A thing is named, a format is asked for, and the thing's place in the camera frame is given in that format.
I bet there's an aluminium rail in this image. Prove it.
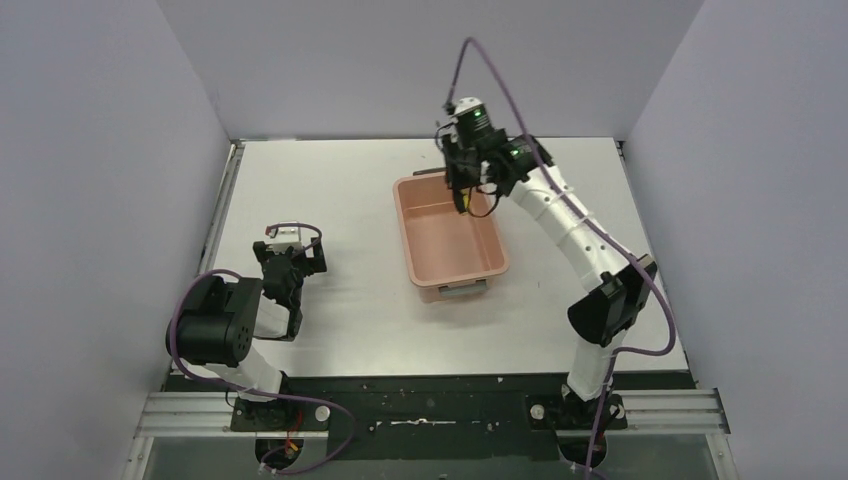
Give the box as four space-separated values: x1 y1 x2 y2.
197 140 245 274
135 389 731 439

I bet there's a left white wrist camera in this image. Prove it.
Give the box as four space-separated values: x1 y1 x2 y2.
266 225 303 253

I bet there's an aluminium front rail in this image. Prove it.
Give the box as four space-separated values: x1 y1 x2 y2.
135 389 731 439

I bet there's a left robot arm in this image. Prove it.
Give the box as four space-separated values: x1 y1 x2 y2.
166 236 327 404

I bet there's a left side aluminium rail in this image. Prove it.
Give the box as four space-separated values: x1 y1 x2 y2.
197 140 245 274

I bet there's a pink plastic bin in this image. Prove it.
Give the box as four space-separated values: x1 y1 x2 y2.
393 169 510 303

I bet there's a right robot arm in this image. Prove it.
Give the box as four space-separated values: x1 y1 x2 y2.
437 97 657 425

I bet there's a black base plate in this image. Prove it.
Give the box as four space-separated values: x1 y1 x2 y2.
162 370 697 465

